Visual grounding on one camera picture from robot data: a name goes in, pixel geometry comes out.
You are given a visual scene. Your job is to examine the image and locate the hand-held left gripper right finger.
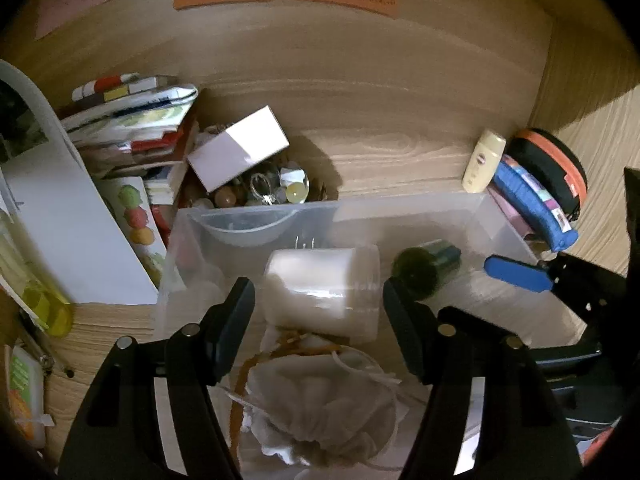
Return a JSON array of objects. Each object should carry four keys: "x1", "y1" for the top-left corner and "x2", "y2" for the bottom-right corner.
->
[{"x1": 382, "y1": 279, "x2": 583, "y2": 480}]

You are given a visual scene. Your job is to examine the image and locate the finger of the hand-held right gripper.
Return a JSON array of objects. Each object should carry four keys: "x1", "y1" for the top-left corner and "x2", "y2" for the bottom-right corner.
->
[{"x1": 484, "y1": 254, "x2": 566, "y2": 295}]

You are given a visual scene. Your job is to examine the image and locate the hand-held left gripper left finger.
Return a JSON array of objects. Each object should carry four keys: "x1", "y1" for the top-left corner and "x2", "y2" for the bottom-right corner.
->
[{"x1": 57, "y1": 277, "x2": 256, "y2": 480}]

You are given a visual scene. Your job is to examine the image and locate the clear plastic storage bin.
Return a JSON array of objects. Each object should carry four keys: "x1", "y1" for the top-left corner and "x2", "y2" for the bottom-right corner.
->
[{"x1": 154, "y1": 192, "x2": 591, "y2": 480}]

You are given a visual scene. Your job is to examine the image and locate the wooden desktop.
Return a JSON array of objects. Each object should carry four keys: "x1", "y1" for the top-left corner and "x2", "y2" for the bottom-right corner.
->
[{"x1": 0, "y1": 85, "x2": 631, "y2": 480}]

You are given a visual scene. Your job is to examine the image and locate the pink notebook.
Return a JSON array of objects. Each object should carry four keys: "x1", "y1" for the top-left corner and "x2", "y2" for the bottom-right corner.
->
[{"x1": 487, "y1": 185, "x2": 538, "y2": 241}]

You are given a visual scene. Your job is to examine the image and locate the dark green bottle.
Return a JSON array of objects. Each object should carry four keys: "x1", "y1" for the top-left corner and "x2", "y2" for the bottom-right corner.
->
[{"x1": 391, "y1": 240, "x2": 462, "y2": 302}]

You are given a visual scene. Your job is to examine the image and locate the blue patchwork pencil case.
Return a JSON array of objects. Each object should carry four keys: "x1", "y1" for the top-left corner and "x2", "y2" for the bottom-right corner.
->
[{"x1": 492, "y1": 154, "x2": 580, "y2": 252}]

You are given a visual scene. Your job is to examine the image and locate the white cylindrical roll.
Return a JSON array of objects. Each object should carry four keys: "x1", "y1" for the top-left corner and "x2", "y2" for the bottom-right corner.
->
[{"x1": 262, "y1": 245, "x2": 382, "y2": 343}]

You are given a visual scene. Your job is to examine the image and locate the clear plastic bowl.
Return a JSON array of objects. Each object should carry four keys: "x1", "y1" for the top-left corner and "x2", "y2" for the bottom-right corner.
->
[{"x1": 200, "y1": 207, "x2": 298, "y2": 248}]

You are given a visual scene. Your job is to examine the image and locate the cream sunscreen bottle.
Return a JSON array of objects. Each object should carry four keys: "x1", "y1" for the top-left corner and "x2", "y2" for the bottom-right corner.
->
[{"x1": 461, "y1": 129, "x2": 507, "y2": 194}]

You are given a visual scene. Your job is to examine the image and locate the black and orange round case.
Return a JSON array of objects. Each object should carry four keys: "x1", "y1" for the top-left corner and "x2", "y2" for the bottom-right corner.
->
[{"x1": 510, "y1": 128, "x2": 588, "y2": 221}]

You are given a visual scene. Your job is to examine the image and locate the white fruit print book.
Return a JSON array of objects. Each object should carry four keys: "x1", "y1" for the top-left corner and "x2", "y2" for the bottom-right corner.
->
[{"x1": 97, "y1": 176, "x2": 172, "y2": 288}]

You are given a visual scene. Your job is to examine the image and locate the pile of beads and trinkets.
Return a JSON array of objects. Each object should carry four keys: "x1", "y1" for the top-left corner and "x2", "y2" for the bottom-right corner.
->
[{"x1": 177, "y1": 160, "x2": 341, "y2": 211}]

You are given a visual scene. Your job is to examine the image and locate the white cardboard box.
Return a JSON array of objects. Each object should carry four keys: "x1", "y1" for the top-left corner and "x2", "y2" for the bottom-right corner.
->
[{"x1": 186, "y1": 105, "x2": 291, "y2": 193}]

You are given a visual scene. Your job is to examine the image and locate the black pen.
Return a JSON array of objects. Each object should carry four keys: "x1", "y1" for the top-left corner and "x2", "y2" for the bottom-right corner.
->
[{"x1": 17, "y1": 310, "x2": 76, "y2": 378}]

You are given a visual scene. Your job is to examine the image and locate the yellow-green bottle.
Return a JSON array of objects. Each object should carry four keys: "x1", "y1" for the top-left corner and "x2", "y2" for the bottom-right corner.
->
[{"x1": 0, "y1": 210, "x2": 75, "y2": 338}]

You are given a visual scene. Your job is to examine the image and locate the white file holder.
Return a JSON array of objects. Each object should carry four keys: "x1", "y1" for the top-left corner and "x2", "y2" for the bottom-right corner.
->
[{"x1": 0, "y1": 60, "x2": 160, "y2": 306}]

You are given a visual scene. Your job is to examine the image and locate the green and orange packet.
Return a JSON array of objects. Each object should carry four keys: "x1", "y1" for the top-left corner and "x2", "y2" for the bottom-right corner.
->
[{"x1": 4, "y1": 345, "x2": 56, "y2": 448}]

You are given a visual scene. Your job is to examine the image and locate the stack of books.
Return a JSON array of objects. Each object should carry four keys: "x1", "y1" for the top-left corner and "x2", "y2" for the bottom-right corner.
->
[{"x1": 59, "y1": 74, "x2": 201, "y2": 211}]

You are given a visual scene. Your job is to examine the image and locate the orange beaded cord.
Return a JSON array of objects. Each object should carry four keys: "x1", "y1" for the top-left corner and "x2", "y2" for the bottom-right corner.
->
[{"x1": 227, "y1": 330, "x2": 346, "y2": 451}]

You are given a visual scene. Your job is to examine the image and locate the white drawstring cloth pouch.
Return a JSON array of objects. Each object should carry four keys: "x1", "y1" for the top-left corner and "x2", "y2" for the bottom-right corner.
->
[{"x1": 227, "y1": 345, "x2": 408, "y2": 468}]

